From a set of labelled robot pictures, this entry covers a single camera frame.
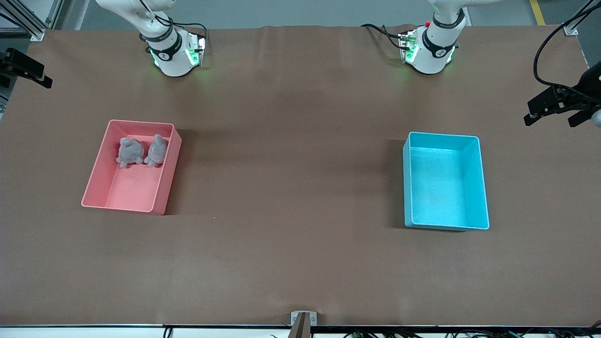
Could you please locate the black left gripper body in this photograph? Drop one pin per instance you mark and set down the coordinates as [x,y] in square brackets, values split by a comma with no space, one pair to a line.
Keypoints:
[589,85]

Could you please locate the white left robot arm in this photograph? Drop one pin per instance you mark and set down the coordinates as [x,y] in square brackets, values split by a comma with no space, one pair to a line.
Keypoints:
[434,51]

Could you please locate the blue plastic box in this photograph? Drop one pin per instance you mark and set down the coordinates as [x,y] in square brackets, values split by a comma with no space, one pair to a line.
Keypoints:
[441,188]

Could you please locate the pink plastic box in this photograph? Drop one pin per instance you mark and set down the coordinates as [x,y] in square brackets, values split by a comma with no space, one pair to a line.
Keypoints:
[136,188]

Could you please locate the black table edge strip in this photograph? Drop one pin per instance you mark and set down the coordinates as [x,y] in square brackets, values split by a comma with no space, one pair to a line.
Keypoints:
[422,327]

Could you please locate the brown table mat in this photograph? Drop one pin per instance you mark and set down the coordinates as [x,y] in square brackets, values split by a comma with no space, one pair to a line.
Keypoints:
[300,263]

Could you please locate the aluminium frame profile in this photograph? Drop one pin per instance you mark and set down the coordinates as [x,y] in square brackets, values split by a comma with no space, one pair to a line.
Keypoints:
[570,29]
[35,32]

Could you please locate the grey metal bracket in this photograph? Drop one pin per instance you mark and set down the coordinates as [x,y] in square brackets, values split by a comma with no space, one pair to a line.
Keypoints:
[294,319]

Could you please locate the brown mounting post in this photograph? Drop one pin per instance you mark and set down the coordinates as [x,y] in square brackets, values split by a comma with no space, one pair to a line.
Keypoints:
[300,329]

